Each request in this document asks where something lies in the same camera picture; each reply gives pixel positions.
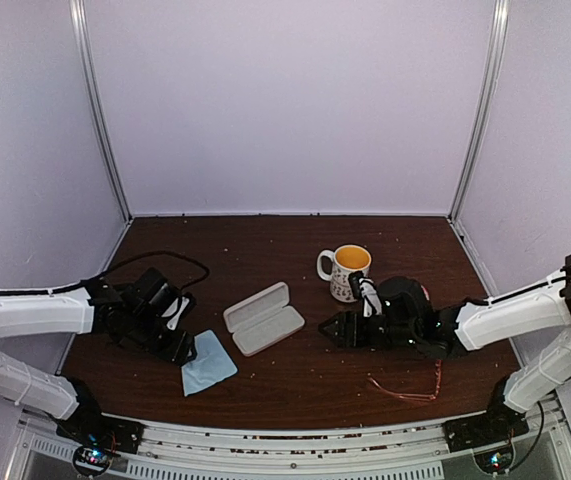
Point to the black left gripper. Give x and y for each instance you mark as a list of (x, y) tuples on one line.
[(175, 352)]

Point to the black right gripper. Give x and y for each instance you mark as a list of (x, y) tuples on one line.
[(345, 320)]

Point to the light blue cleaning cloth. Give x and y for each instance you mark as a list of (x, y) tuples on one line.
[(211, 366)]

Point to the pink glasses case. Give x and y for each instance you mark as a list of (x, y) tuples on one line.
[(263, 319)]

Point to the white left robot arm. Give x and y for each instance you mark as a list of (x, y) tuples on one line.
[(145, 314)]

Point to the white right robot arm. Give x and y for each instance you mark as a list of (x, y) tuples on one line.
[(398, 313)]

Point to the white floral mug yellow inside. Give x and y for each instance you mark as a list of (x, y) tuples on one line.
[(336, 266)]

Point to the rose gold wire glasses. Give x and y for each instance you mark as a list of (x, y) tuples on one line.
[(418, 385)]

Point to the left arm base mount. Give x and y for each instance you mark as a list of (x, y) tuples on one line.
[(100, 443)]

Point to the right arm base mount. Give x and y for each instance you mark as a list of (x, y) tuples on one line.
[(489, 436)]

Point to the aluminium right corner post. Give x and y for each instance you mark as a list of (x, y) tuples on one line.
[(494, 59)]

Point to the aluminium corner post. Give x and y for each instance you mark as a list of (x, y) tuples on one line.
[(494, 59), (82, 37)]

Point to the aluminium left corner post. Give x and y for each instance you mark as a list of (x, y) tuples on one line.
[(82, 37)]

